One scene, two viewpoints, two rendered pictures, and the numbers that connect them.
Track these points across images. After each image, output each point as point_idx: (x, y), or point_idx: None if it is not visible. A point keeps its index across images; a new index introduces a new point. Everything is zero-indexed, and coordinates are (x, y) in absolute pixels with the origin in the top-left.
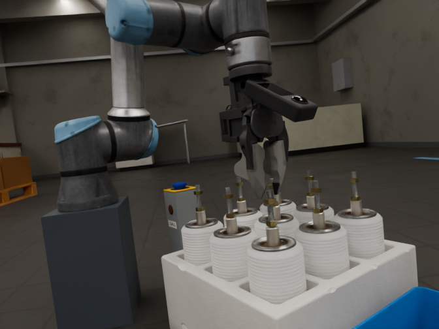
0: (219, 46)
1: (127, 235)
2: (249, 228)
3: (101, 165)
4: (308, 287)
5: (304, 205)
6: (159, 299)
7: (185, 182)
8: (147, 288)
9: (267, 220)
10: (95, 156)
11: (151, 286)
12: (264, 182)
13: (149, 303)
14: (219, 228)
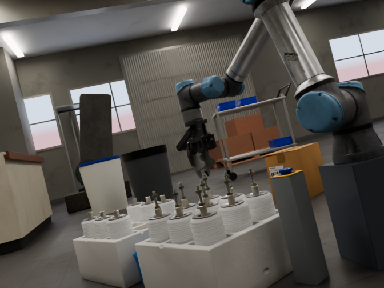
0: (203, 101)
1: (340, 196)
2: (222, 198)
3: None
4: None
5: (185, 215)
6: (347, 271)
7: (279, 170)
8: (380, 276)
9: (208, 187)
10: None
11: (380, 279)
12: (204, 169)
13: (351, 267)
14: (239, 194)
